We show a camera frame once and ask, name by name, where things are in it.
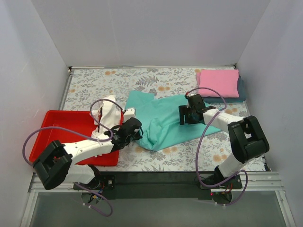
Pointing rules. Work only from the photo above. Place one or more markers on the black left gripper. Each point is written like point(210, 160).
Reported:
point(136, 133)

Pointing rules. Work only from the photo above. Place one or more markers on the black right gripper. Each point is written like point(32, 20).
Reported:
point(183, 115)

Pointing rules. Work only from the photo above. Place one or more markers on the teal t shirt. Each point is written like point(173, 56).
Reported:
point(160, 120)

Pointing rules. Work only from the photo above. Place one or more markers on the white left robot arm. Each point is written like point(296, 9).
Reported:
point(58, 162)

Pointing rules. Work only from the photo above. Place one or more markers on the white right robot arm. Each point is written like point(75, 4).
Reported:
point(247, 138)

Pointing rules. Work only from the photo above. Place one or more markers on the white t shirt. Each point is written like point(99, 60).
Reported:
point(106, 114)

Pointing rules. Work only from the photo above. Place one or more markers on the folded pink t shirt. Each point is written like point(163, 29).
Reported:
point(225, 82)

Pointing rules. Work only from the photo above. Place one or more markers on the folded dark blue t shirt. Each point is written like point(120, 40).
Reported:
point(241, 91)

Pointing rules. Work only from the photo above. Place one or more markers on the red plastic tray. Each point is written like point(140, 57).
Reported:
point(79, 121)

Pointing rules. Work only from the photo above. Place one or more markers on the floral tablecloth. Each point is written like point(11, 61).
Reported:
point(88, 85)

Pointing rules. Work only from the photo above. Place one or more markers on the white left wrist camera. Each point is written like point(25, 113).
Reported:
point(128, 114)

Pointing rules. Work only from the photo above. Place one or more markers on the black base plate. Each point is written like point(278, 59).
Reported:
point(149, 185)

